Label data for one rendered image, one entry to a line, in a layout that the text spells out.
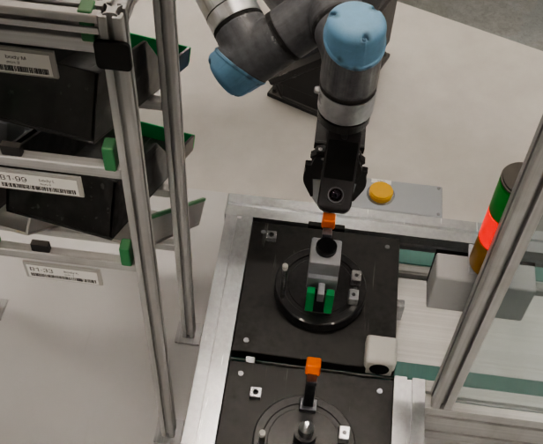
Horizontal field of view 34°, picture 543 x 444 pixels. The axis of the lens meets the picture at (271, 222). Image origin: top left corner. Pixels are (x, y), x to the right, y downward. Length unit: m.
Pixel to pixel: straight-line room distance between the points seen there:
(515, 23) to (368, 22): 2.37
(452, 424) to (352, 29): 0.60
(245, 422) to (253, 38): 0.52
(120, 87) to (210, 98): 1.01
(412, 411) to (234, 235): 0.40
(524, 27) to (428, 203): 1.99
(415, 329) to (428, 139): 0.47
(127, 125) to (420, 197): 0.81
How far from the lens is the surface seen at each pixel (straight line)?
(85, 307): 1.49
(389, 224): 1.47
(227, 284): 1.38
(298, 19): 1.17
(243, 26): 1.20
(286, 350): 1.30
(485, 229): 1.01
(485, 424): 1.34
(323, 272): 1.27
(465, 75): 1.88
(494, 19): 3.43
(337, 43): 1.07
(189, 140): 1.21
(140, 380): 1.41
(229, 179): 1.63
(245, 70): 1.19
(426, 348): 1.40
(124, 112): 0.78
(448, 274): 1.08
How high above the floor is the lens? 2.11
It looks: 53 degrees down
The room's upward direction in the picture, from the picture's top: 4 degrees clockwise
